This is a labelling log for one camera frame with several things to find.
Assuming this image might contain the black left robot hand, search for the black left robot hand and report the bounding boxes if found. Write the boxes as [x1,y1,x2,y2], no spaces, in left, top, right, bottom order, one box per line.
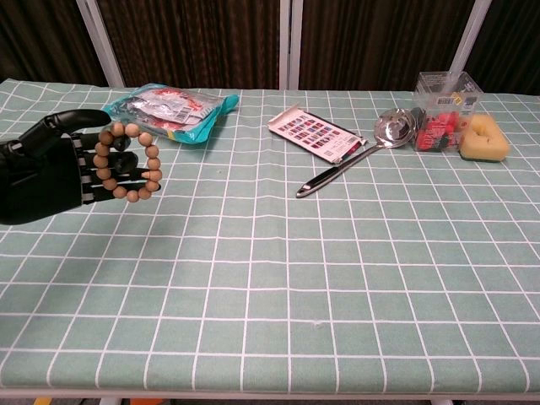
[0,109,161,226]

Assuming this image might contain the wooden bead bracelet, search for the wooden bead bracelet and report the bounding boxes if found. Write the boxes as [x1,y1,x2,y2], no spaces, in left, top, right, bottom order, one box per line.
[93,121,164,203]

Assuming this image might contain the teal plastic snack bag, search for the teal plastic snack bag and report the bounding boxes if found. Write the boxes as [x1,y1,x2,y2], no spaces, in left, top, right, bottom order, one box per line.
[100,83,240,145]

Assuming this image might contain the dark brown curtain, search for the dark brown curtain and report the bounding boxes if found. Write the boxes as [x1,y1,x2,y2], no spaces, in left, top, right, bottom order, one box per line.
[0,0,540,95]

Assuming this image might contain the green checked tablecloth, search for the green checked tablecloth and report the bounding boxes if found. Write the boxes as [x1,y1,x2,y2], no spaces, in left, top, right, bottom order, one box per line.
[0,78,540,394]

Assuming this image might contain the flat printed cardboard package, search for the flat printed cardboard package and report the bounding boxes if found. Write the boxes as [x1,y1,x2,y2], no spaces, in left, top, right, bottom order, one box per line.
[267,103,365,165]

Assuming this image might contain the clear plastic box with clips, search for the clear plastic box with clips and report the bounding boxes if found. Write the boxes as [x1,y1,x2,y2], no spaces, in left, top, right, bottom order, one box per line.
[411,70,483,154]

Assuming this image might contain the yellow sponge with green base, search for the yellow sponge with green base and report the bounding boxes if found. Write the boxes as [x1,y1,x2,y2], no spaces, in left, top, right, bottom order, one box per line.
[458,114,510,163]

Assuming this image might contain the white metal frame post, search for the white metal frame post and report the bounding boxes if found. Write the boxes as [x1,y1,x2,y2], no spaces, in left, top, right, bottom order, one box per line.
[448,0,494,75]
[278,0,301,90]
[75,0,126,89]

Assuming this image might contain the steel ladle with black handle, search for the steel ladle with black handle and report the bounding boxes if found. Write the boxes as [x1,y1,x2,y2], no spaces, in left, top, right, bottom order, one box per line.
[295,107,416,199]

